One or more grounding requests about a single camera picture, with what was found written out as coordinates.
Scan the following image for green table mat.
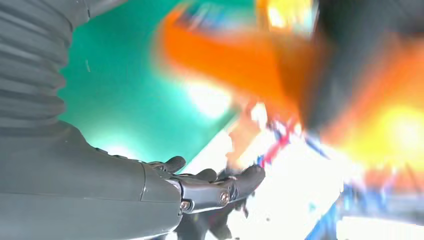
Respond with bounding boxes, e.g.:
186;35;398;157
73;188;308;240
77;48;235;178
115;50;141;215
58;0;258;173

